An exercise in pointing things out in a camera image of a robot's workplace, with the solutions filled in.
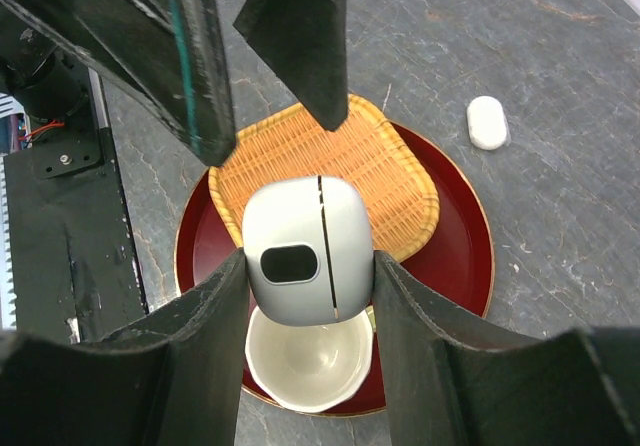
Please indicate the cream mug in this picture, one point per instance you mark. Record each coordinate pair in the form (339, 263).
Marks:
(309, 369)

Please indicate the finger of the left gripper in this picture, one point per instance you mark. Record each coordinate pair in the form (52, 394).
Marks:
(304, 43)
(166, 54)

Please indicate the white square earbud case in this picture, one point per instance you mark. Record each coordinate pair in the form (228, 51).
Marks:
(309, 249)

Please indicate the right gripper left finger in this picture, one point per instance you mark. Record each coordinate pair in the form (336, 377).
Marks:
(171, 378)

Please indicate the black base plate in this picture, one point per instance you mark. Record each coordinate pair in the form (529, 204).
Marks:
(75, 265)

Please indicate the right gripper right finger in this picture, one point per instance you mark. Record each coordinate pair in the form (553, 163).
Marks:
(453, 378)

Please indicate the grey cable duct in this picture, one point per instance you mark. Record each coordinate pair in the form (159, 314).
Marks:
(8, 295)

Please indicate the white oval charging case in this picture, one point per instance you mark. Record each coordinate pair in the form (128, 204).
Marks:
(487, 123)

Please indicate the woven bamboo basket plate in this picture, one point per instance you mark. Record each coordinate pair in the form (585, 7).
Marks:
(400, 196)

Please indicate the red round tray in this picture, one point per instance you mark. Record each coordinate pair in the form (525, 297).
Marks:
(458, 261)

